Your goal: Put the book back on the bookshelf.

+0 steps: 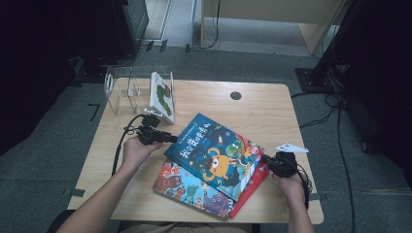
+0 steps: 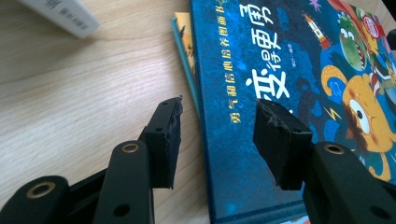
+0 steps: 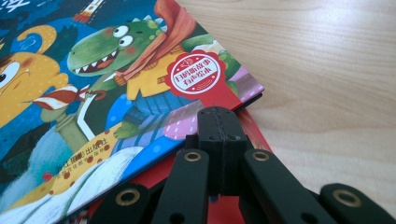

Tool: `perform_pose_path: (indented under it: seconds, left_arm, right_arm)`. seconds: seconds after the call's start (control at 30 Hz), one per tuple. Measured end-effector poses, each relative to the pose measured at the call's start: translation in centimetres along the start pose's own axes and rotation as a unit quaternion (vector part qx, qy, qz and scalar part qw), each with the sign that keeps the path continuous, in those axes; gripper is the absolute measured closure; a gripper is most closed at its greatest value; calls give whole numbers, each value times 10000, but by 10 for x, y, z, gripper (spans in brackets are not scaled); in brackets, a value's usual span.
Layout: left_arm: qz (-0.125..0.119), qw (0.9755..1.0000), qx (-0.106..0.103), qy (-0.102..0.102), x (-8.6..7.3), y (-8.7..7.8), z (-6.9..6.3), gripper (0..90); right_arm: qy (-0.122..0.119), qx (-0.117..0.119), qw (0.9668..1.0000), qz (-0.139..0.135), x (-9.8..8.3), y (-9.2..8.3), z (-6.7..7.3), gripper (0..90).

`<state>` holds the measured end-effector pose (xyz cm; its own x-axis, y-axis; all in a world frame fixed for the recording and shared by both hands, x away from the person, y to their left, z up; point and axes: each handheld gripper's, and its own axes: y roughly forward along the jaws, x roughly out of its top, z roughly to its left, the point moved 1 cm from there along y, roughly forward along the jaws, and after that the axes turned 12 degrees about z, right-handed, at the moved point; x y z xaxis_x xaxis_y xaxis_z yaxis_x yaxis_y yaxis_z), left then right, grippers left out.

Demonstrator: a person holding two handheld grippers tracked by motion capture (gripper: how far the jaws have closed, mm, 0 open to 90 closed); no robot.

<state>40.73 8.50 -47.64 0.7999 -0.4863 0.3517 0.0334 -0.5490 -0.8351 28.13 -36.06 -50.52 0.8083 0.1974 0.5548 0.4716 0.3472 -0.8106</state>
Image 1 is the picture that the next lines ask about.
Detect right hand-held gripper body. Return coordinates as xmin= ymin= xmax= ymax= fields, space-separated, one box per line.
xmin=267 ymin=143 xmax=309 ymax=179

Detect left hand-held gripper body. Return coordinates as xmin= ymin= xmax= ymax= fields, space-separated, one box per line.
xmin=135 ymin=108 xmax=171 ymax=146

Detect red picture book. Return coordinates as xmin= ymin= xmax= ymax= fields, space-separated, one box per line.
xmin=227 ymin=161 xmax=271 ymax=219

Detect white caterpillar picture book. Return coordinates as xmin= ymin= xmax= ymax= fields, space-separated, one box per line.
xmin=149 ymin=71 xmax=176 ymax=125

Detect dark blue monster picture book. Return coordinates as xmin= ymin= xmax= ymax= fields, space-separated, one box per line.
xmin=163 ymin=112 xmax=265 ymax=202

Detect clear acrylic book rack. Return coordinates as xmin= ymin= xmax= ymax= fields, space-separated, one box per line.
xmin=103 ymin=66 xmax=176 ymax=117

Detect light blue monster picture book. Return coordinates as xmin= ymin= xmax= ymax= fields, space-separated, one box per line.
xmin=152 ymin=159 xmax=236 ymax=220

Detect person's right hand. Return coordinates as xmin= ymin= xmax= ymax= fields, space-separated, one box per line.
xmin=271 ymin=173 xmax=307 ymax=203

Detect person's left hand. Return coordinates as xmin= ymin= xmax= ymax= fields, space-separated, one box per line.
xmin=121 ymin=135 xmax=163 ymax=173

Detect black angled floor tape mark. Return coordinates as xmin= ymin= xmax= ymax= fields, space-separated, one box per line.
xmin=87 ymin=103 xmax=101 ymax=122

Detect black metal stand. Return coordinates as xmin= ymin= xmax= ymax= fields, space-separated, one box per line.
xmin=294 ymin=0 xmax=361 ymax=95

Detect person's beige trousers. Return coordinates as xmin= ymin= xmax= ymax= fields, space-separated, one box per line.
xmin=118 ymin=221 xmax=254 ymax=233

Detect black computer tower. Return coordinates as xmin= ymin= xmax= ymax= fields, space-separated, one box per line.
xmin=111 ymin=0 xmax=150 ymax=59

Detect black chair armrest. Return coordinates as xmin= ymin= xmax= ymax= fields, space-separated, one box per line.
xmin=47 ymin=209 xmax=77 ymax=233

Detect dark curtain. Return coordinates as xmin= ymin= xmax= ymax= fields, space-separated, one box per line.
xmin=0 ymin=0 xmax=127 ymax=156
xmin=336 ymin=0 xmax=412 ymax=192

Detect light wooden cabinet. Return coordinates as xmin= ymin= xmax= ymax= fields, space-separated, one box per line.
xmin=199 ymin=0 xmax=349 ymax=56

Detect right hand-held gripper black cable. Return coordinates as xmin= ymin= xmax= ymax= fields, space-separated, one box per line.
xmin=290 ymin=154 xmax=314 ymax=210

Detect hand-held gripper black cable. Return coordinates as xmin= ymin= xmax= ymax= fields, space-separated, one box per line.
xmin=111 ymin=114 xmax=148 ymax=177
xmin=290 ymin=154 xmax=314 ymax=210

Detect left hand-held gripper black cable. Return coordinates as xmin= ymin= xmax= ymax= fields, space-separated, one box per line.
xmin=111 ymin=114 xmax=148 ymax=177

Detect black floor cable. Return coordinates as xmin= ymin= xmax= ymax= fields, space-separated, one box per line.
xmin=291 ymin=90 xmax=358 ymax=233

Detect black hanging cable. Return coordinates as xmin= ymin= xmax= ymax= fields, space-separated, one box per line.
xmin=190 ymin=0 xmax=222 ymax=51

